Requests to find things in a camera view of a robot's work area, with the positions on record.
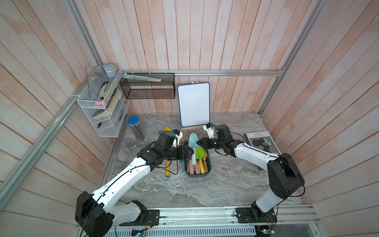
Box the grey round object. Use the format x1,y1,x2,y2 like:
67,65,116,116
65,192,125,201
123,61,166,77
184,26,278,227
102,63,117,80

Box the light blue small shovel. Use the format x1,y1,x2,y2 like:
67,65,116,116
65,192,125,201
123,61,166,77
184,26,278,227
188,133,198,166

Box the purple shovel pink handle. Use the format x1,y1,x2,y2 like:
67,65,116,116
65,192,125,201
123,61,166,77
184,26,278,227
187,160,195,175

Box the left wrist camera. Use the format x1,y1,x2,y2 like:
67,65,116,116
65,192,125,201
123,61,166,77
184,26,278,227
172,129,183,148

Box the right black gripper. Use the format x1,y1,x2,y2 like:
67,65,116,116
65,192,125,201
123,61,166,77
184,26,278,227
196,137,225,150

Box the black mesh wall basket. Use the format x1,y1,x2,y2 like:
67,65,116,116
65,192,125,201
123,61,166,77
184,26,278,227
120,72,176,99

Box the pink item in shelf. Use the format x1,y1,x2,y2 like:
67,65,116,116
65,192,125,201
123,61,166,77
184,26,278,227
95,100,107,106

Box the yellow shovel blue tip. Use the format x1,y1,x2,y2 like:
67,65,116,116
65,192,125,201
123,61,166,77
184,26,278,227
165,160,171,178

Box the lime shovel wooden handle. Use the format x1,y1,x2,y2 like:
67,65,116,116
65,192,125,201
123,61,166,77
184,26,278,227
195,160,200,175

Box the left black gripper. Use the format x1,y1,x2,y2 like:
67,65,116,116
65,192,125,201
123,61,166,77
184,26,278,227
163,145,194,160

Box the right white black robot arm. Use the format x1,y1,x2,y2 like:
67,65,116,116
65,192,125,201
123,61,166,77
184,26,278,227
197,123,305,224

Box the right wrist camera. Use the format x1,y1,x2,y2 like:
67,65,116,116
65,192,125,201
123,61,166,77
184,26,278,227
203,122,217,139

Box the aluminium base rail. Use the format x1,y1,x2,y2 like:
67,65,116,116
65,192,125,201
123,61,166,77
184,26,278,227
110,203,320,228

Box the green trowel yellow handle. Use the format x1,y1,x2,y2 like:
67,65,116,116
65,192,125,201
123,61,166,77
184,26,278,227
196,147,205,174

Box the white wire shelf rack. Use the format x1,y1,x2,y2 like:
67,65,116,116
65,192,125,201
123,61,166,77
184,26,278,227
77,67,130,138

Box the yellow scoop orange handle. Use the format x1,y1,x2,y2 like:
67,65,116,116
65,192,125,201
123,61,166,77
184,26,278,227
163,127,172,132

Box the black cover book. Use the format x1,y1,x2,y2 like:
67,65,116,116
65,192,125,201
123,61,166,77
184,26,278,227
244,131,281,155

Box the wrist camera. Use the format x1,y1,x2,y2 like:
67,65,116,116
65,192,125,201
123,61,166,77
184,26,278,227
203,122,217,139
172,129,183,148

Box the green ruler on basket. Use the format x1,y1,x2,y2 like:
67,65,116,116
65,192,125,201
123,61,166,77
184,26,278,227
122,73,161,82

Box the white board blue frame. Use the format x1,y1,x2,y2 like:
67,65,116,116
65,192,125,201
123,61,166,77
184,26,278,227
177,83,210,127

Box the blue lid pencil tube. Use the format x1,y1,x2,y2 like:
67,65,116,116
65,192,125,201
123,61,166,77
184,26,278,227
127,116,145,141

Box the book in wire shelf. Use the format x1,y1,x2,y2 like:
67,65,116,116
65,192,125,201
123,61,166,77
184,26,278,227
92,88,122,120

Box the dark teal storage box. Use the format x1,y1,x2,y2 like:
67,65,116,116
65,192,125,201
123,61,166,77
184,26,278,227
184,148,212,178

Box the small wooden easel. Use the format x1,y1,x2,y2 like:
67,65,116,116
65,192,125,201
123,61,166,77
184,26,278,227
181,124,205,137

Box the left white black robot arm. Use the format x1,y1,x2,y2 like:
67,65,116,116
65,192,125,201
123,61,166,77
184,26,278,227
75,131,194,237

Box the yellow shovel wooden handle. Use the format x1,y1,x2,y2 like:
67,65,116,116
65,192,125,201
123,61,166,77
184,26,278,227
202,149,208,173

